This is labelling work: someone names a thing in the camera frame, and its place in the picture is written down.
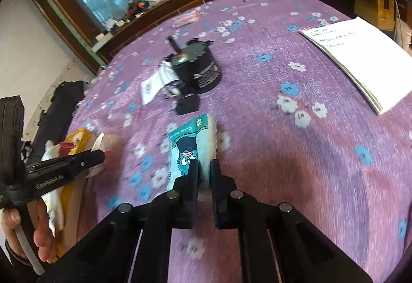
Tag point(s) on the black leather sofa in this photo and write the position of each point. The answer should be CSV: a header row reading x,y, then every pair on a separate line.
x,y
53,124

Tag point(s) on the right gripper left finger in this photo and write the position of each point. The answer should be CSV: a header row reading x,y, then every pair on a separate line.
x,y
185,205

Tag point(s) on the purple floral tablecloth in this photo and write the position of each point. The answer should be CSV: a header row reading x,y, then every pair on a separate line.
x,y
291,127

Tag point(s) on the person left hand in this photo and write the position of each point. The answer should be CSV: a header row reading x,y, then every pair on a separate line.
x,y
41,235

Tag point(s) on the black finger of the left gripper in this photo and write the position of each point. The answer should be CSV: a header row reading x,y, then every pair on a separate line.
x,y
68,170

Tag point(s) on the yellow cardboard box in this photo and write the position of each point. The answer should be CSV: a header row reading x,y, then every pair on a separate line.
x,y
65,240

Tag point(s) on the pink plastic packet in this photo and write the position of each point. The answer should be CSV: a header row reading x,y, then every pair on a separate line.
x,y
186,18

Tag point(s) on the black cylindrical device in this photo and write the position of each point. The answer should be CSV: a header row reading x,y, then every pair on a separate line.
x,y
195,66

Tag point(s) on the red foil package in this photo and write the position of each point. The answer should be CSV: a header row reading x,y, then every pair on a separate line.
x,y
66,149

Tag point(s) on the white notebook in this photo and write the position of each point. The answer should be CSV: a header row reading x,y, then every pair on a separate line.
x,y
377,65

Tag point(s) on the white paper tag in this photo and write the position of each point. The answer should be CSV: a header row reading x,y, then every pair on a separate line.
x,y
151,86

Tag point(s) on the white cloth towel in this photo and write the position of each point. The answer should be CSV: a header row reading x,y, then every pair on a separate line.
x,y
55,197

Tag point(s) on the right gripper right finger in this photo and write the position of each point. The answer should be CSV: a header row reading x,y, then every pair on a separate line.
x,y
221,187

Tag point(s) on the teal cartoon tissue pack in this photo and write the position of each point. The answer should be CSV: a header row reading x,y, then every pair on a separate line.
x,y
195,140

